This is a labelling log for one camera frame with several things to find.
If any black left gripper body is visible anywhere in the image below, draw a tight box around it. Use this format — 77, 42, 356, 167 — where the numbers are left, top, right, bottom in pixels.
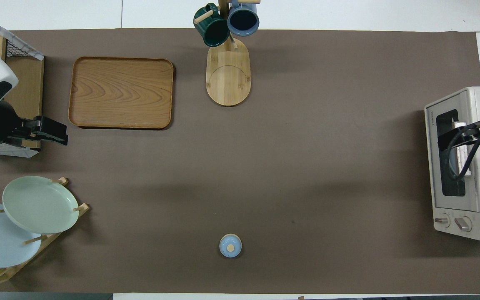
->
11, 116, 68, 147

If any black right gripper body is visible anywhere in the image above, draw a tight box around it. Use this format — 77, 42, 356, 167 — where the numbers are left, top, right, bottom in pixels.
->
452, 118, 480, 142

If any glass oven door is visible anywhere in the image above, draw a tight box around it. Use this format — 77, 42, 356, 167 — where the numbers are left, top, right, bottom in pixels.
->
425, 92, 480, 212

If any wooden shelf box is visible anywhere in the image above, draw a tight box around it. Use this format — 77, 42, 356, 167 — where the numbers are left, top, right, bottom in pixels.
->
0, 31, 45, 158

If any pale green plate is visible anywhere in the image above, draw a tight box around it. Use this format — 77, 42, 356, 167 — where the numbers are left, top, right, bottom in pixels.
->
2, 176, 80, 235

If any rectangular wooden tray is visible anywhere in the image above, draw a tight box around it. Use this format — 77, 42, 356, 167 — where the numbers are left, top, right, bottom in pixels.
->
68, 56, 175, 130

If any wooden plate rack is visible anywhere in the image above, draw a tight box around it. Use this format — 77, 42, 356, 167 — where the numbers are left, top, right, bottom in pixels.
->
0, 177, 90, 286

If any brown table mat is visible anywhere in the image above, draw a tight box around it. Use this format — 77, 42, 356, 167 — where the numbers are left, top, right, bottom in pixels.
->
0, 28, 480, 294

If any wooden mug tree stand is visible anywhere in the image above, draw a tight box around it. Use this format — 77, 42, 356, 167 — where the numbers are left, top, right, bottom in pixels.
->
194, 0, 261, 107

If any dark green mug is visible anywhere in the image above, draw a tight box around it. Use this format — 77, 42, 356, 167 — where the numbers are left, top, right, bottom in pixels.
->
193, 3, 230, 48

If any small blue lidded jar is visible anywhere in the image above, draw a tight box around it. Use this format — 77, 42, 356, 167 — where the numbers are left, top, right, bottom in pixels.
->
219, 234, 243, 258

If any blue mug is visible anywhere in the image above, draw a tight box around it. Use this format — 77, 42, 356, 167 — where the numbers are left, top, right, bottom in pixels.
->
227, 0, 260, 37

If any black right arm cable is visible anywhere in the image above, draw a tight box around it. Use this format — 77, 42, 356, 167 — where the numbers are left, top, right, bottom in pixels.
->
444, 119, 480, 186

